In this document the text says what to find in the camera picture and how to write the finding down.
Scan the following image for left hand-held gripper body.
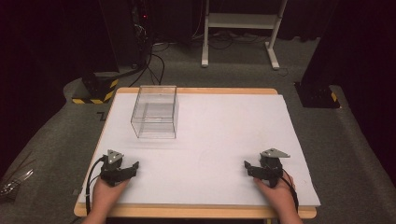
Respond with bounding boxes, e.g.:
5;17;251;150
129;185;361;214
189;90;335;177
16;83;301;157
100;149;135;188

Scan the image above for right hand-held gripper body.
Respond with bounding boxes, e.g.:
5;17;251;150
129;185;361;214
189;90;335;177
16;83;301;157
251;147;291;189

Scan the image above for white table mat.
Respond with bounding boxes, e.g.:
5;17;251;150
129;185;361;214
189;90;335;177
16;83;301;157
78;92;321;207

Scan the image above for clear plastic box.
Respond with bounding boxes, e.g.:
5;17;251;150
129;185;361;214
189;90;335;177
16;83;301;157
130;85;180;140

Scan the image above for black yellow striped base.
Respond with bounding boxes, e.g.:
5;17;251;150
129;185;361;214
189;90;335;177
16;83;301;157
71;72;120;105

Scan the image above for black stand base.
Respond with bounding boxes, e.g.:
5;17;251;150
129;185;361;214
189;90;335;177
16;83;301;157
293;81;341;109

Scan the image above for clear plastic wrap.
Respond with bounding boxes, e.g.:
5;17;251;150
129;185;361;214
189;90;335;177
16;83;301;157
0;152;35;200

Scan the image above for dark equipment rack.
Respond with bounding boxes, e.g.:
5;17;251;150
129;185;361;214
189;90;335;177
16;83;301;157
99;0;153;68

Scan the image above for white metal stand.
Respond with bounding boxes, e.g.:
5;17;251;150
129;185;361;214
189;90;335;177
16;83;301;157
201;0;289;71

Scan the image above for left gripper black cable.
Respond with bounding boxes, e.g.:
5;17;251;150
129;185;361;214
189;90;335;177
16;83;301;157
85;156;106;216

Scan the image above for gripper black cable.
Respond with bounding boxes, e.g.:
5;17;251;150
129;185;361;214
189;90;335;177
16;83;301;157
281;169;301;213
85;156;106;216

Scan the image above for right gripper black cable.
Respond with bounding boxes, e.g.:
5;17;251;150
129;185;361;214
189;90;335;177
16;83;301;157
281;169;301;213

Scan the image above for black floor cables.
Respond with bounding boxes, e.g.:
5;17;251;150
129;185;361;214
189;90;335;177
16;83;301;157
128;40;171;88

